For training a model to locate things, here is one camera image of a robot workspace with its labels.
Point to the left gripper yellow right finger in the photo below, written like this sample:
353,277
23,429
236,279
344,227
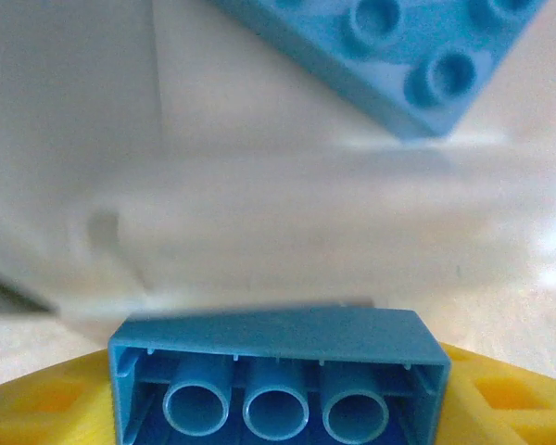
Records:
505,408

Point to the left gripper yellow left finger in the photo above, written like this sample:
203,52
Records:
41,408

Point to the blue lego brick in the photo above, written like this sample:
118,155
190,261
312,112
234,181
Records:
278,334
375,60

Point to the white plastic bin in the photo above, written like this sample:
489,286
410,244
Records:
259,222

